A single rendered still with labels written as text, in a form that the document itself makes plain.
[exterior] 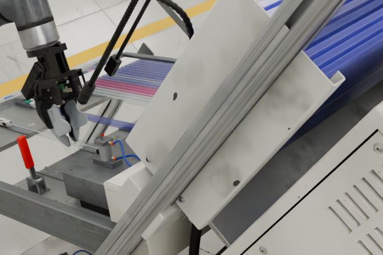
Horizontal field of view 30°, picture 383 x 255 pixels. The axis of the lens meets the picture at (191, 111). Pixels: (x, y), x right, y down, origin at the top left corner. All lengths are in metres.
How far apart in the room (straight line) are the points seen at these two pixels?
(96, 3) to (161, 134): 2.32
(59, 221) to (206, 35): 0.54
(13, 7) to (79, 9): 1.73
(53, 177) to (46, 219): 0.12
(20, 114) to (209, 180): 0.92
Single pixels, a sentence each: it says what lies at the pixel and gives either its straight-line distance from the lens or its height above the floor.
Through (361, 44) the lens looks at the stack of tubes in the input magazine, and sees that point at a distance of 0.89.
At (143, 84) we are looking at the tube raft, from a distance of 1.74.
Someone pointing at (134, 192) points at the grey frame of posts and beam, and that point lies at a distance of 0.97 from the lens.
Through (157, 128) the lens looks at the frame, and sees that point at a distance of 0.92.
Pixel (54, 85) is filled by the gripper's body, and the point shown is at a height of 1.08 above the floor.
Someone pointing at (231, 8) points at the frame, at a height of 1.68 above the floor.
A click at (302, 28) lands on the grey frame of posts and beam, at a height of 1.75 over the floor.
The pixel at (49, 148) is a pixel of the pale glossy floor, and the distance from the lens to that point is 2.66.
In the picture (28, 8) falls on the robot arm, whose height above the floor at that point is 1.15.
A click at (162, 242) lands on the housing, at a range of 1.14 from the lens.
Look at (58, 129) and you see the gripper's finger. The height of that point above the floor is 0.98.
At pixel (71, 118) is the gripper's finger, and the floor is 0.98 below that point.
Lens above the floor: 2.14
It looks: 45 degrees down
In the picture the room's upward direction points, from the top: 36 degrees clockwise
